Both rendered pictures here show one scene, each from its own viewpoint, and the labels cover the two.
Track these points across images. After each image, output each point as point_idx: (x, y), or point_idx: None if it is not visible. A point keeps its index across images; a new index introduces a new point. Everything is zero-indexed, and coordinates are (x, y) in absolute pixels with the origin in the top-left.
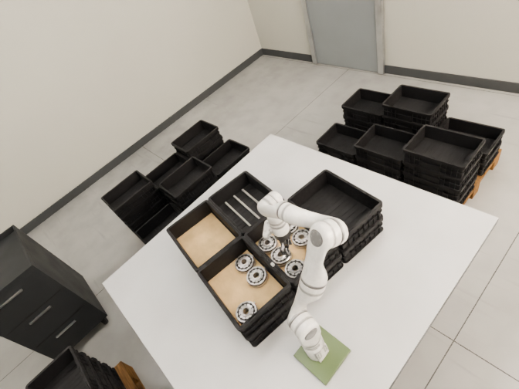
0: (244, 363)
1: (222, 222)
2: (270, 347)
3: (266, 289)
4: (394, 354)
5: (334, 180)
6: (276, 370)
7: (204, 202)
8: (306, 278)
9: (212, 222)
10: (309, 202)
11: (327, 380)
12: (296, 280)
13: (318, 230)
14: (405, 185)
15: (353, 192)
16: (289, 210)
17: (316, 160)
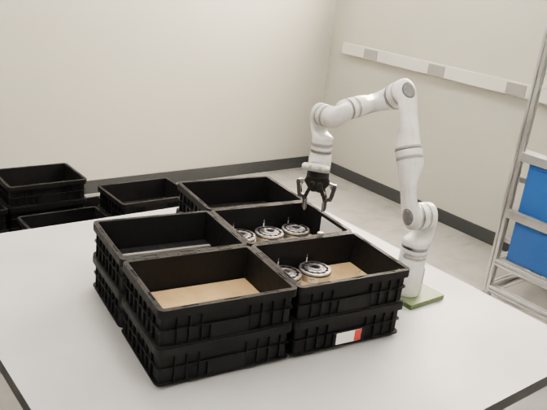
0: (418, 346)
1: (168, 289)
2: (397, 324)
3: (334, 273)
4: None
5: (194, 193)
6: (427, 324)
7: (129, 264)
8: (417, 137)
9: (159, 297)
10: None
11: (439, 292)
12: (349, 228)
13: (408, 80)
14: None
15: (227, 190)
16: (361, 96)
17: (82, 228)
